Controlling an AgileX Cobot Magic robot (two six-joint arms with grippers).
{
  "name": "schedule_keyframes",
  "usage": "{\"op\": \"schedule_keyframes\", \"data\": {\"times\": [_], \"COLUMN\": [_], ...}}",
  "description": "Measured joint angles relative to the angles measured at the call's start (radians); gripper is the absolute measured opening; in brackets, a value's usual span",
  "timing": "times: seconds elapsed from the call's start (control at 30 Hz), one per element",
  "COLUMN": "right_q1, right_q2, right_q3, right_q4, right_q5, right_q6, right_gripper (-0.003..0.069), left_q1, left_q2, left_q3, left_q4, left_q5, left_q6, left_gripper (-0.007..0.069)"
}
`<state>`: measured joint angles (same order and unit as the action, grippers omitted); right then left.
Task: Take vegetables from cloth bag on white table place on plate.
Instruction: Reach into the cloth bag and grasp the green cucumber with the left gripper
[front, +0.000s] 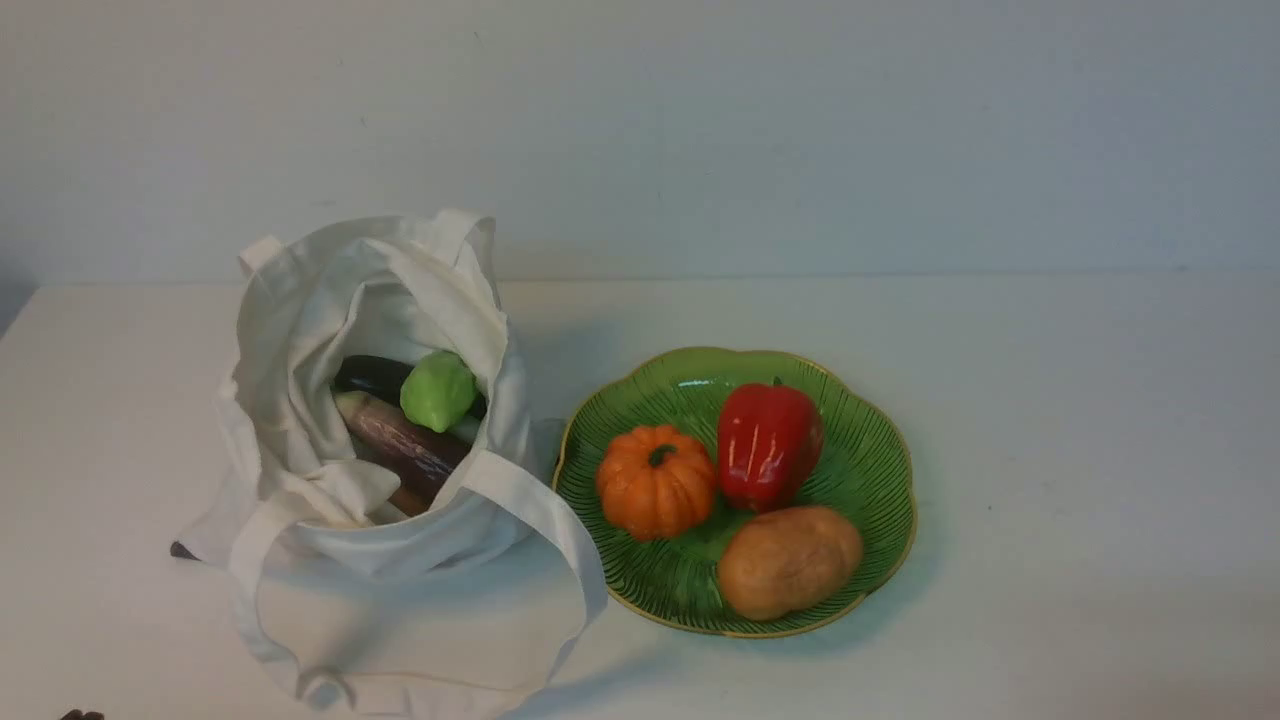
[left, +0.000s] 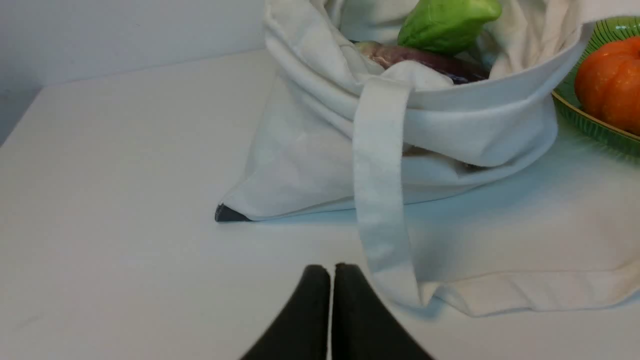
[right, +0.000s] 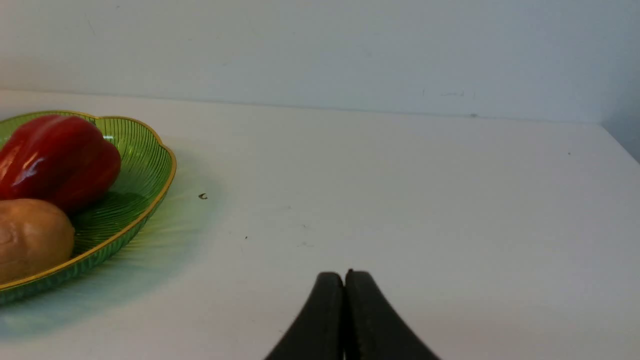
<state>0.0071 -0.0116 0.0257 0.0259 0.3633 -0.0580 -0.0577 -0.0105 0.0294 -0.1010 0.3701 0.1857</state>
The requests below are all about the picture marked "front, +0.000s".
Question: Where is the red toy bell pepper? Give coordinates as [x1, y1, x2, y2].
[717, 377, 826, 514]

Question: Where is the orange toy pumpkin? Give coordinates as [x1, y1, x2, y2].
[595, 425, 718, 543]

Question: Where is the green leaf-shaped plate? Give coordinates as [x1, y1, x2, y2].
[550, 346, 918, 639]

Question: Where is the light green toy vegetable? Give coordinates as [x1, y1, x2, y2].
[399, 351, 484, 433]

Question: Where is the white cloth tote bag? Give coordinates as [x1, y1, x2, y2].
[175, 209, 609, 719]

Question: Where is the brown purple toy sweet potato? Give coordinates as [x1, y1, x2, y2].
[333, 391, 470, 518]

